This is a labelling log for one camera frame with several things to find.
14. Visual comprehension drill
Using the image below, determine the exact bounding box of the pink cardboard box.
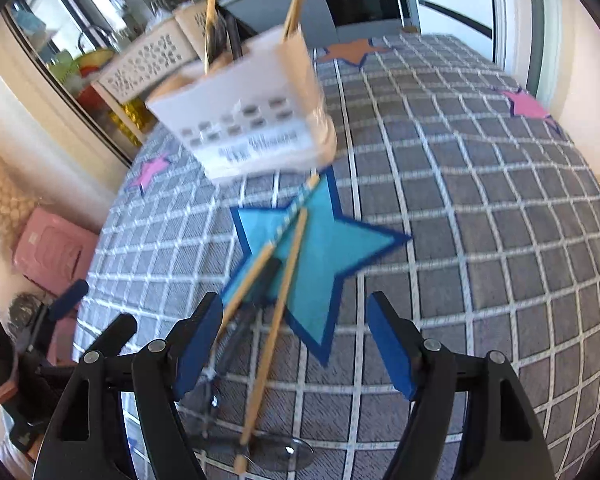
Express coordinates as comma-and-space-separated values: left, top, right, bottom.
12, 208, 101, 296

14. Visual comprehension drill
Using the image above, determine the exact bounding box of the white plastic utensil holder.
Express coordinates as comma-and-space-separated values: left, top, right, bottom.
145, 25, 338, 181

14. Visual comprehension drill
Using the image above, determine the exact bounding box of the curved kitchen faucet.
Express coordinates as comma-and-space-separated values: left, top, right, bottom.
77, 24, 112, 52

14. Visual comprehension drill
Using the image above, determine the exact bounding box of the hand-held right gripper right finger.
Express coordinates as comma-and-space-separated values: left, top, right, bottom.
366, 290, 556, 480

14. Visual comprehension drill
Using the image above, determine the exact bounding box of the beige perforated plastic cart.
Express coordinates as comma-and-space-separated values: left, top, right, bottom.
92, 2, 216, 135

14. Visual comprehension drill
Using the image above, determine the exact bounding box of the blue patterned chopstick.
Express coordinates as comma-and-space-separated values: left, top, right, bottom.
219, 172, 323, 333

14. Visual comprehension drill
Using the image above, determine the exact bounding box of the bag of beige foam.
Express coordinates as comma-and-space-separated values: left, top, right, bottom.
0, 155, 43, 241

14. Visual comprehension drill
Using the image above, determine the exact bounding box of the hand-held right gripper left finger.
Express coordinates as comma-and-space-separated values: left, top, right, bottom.
32, 291, 226, 480

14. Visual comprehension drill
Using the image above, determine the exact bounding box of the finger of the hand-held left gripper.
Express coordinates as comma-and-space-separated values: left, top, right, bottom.
35, 312, 138, 386
22, 280, 89, 356

